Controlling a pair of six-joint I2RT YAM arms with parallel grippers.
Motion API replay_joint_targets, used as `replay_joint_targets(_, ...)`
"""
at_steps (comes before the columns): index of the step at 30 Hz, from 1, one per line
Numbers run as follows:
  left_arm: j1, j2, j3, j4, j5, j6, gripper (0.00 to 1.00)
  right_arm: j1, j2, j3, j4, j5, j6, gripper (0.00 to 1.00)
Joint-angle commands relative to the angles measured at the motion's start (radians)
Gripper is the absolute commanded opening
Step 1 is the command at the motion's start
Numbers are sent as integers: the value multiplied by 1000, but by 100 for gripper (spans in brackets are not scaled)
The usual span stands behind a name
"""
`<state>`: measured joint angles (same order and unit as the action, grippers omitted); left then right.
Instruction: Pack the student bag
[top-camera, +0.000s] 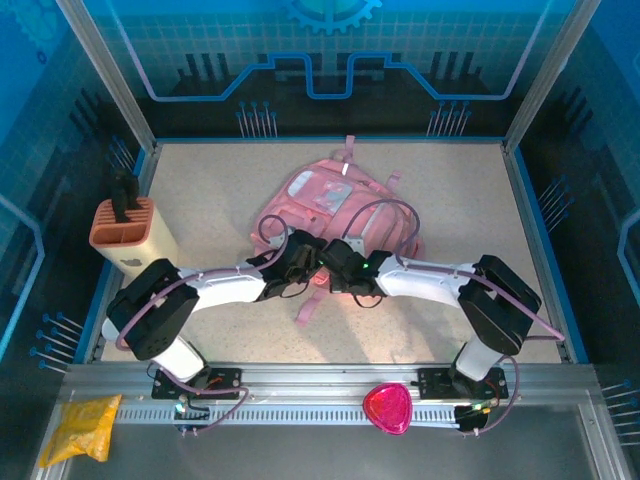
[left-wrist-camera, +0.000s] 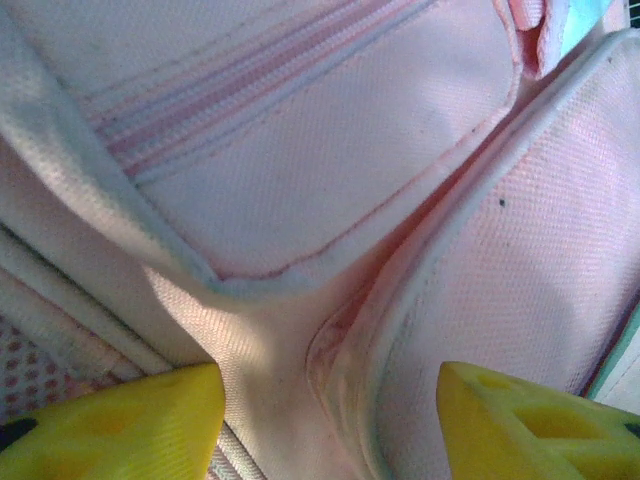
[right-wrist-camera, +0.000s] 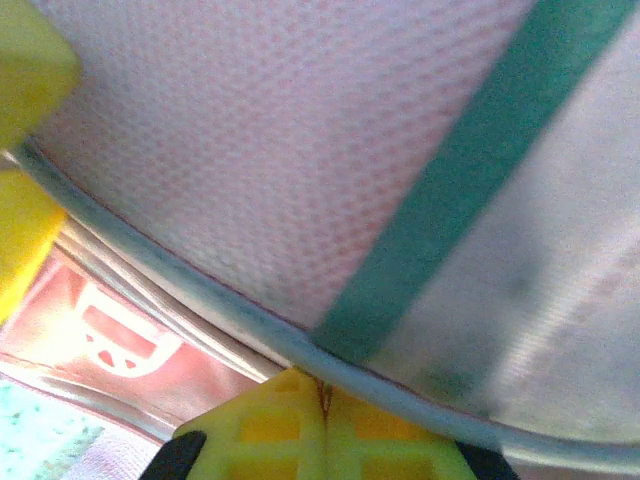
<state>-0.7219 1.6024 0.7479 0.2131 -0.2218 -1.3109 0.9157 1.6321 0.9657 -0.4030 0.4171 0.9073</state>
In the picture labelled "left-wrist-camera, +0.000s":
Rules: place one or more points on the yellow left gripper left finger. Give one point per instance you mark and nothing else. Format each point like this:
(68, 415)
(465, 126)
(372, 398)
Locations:
(110, 430)

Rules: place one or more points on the pink backpack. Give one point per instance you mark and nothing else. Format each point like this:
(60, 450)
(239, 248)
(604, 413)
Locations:
(320, 200)

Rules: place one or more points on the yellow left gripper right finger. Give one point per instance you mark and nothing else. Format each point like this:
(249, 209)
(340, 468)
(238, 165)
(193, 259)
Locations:
(540, 435)

